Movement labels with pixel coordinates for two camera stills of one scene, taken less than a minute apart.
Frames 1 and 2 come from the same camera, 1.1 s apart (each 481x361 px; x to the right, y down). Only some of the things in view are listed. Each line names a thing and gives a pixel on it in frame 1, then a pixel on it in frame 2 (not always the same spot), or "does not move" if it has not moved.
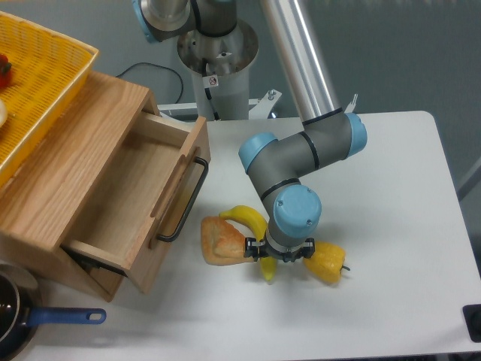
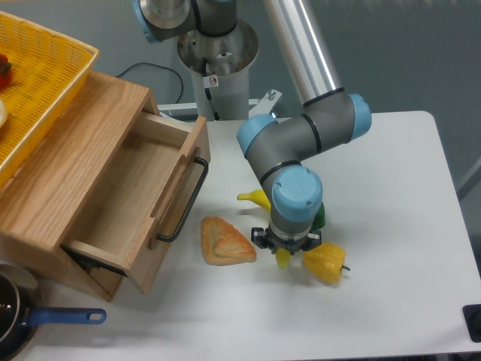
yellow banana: (268, 263) → (282, 255)
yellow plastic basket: (49, 73) does not move
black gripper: (288, 256) → (267, 238)
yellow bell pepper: (327, 262) does not move
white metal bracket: (263, 105) does not move
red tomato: (6, 74) does not move
